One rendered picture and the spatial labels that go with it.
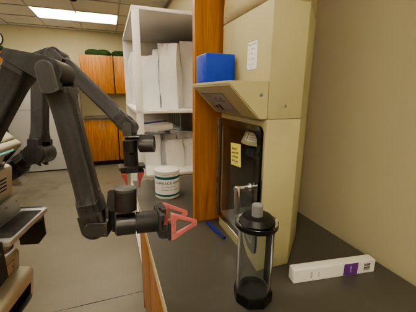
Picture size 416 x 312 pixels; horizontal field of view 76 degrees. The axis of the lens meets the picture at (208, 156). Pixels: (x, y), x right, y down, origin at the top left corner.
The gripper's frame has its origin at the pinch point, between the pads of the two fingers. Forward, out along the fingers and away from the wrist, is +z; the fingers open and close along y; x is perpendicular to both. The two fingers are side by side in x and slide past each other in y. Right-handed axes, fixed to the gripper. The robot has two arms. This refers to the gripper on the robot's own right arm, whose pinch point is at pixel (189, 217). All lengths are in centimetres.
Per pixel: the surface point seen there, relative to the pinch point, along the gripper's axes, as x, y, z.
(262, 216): -3.0, -14.7, 15.1
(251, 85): -36.1, -10.3, 13.8
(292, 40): -48, -12, 25
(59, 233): 79, 243, -77
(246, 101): -31.9, -9.6, 12.8
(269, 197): -5.3, -5.1, 23.1
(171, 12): -101, 97, 15
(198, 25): -63, 23, 10
